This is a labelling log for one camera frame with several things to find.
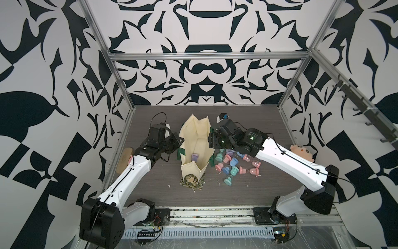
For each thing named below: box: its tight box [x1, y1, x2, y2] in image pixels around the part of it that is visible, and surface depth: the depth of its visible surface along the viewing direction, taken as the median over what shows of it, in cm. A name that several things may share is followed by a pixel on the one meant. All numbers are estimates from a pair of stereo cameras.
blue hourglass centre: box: [229, 157, 239, 167], surface depth 91 cm
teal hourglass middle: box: [230, 166, 240, 176], surface depth 88 cm
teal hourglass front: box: [223, 174, 234, 187], surface depth 85 cm
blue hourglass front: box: [221, 166, 230, 175], surface depth 88 cm
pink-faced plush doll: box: [290, 144, 315, 163], surface depth 89 cm
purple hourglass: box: [191, 152, 199, 163], surface depth 93 cm
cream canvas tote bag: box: [178, 113, 216, 190], surface depth 86 cm
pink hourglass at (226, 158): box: [222, 154, 232, 164], surface depth 93 cm
